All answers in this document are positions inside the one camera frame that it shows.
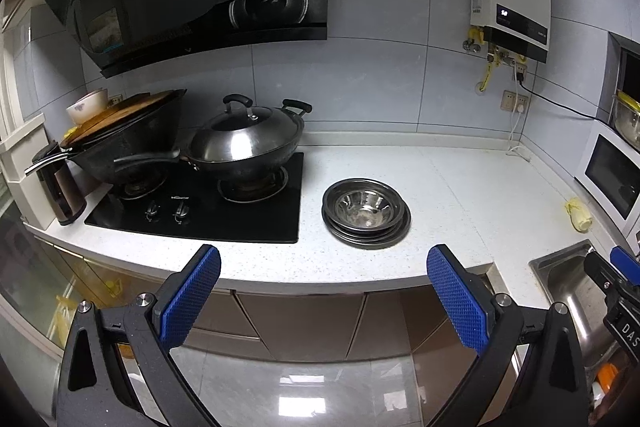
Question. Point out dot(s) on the black wok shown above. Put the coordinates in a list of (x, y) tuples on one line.
[(135, 142)]

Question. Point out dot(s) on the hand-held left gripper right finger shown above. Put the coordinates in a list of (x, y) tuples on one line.
[(455, 292)]

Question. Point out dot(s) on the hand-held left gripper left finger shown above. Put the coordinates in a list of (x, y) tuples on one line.
[(192, 292)]

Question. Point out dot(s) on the small wall outlet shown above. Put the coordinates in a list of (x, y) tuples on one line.
[(116, 99)]

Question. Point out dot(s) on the dark framed cabinet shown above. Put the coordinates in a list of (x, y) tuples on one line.
[(616, 72)]

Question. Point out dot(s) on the wooden wok lid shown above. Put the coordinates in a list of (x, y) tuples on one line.
[(125, 108)]

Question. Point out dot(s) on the steel wok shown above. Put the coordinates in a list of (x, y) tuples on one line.
[(245, 162)]

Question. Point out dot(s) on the white window frame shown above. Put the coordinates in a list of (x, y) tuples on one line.
[(20, 142)]

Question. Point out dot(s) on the orange object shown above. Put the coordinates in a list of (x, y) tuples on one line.
[(609, 378)]

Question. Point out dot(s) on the brown base cabinet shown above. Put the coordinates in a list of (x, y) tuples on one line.
[(310, 327)]

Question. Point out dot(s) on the dark electric kettle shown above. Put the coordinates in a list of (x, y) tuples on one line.
[(65, 197)]

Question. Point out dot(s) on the white patterned ceramic bowl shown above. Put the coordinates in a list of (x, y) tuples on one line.
[(82, 113)]

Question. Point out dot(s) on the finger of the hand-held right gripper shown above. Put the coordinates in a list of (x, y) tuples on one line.
[(600, 269), (627, 262)]

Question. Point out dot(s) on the stainless steel sink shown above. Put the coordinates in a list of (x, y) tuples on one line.
[(565, 287)]

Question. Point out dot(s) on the beige wall outlet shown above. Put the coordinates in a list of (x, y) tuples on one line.
[(511, 101)]

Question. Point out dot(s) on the pale yellow cloth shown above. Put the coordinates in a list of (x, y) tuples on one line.
[(579, 214)]

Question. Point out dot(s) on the white microwave oven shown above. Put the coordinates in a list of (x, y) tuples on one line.
[(610, 177)]

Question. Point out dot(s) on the glass bowl with yellow lid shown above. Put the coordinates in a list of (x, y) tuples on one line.
[(627, 117)]

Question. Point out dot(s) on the black glass gas stove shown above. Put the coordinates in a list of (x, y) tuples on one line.
[(235, 217)]

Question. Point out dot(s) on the small stainless steel bowl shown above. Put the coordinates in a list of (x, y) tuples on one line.
[(327, 202), (367, 209)]

